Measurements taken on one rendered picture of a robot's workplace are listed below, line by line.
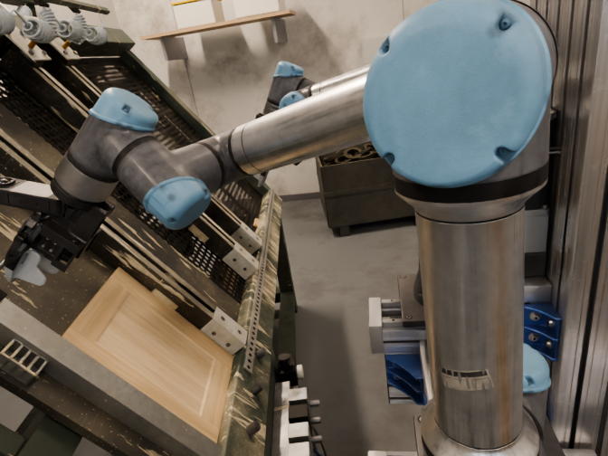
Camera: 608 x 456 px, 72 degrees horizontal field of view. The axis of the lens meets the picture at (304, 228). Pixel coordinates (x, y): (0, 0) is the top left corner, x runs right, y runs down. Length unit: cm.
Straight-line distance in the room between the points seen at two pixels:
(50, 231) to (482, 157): 57
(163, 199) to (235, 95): 452
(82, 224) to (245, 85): 440
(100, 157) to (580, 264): 69
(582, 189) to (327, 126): 37
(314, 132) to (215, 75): 459
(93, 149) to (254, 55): 439
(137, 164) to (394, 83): 36
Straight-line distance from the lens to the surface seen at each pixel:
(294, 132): 53
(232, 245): 160
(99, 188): 64
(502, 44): 28
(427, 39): 29
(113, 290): 112
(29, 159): 122
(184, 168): 57
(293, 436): 120
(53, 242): 69
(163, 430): 96
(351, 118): 49
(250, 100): 500
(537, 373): 61
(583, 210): 70
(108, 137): 59
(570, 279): 74
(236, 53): 500
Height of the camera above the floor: 167
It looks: 23 degrees down
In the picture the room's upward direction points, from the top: 9 degrees counter-clockwise
